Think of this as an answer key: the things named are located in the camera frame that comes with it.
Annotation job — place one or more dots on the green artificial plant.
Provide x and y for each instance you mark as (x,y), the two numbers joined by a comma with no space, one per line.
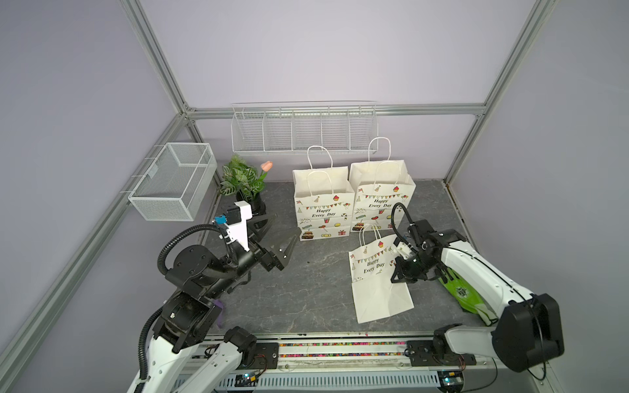
(241,179)

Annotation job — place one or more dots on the green black work glove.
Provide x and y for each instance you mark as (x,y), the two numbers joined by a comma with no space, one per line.
(467,297)

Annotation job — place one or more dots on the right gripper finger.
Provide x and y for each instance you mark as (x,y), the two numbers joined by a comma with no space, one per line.
(398,274)
(432,272)

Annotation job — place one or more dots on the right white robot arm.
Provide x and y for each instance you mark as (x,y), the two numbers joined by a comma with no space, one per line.
(528,331)

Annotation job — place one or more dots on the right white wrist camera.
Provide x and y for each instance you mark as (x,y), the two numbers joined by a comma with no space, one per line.
(404,251)

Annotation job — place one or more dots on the white party paper bag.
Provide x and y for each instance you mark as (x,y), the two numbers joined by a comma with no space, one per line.
(372,265)

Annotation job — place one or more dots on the purple small toy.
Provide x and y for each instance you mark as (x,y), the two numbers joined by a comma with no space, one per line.
(220,319)

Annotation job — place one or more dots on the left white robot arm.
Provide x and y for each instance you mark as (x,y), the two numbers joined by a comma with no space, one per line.
(177,329)

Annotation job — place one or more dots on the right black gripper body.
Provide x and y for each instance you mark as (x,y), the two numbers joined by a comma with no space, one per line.
(415,267)

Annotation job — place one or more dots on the white wire mesh basket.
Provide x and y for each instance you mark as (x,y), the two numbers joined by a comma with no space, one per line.
(175,184)

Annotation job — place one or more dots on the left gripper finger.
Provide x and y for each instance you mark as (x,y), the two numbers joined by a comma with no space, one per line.
(285,249)
(259,225)

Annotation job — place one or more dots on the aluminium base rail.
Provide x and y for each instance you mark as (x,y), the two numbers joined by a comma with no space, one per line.
(375,362)

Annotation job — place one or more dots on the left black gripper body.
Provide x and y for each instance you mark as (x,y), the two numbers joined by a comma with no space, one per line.
(267,258)

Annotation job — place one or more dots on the pink artificial tulip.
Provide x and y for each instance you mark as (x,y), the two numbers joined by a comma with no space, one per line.
(267,166)

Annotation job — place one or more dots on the white wire wall shelf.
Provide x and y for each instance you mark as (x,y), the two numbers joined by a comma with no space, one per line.
(337,126)

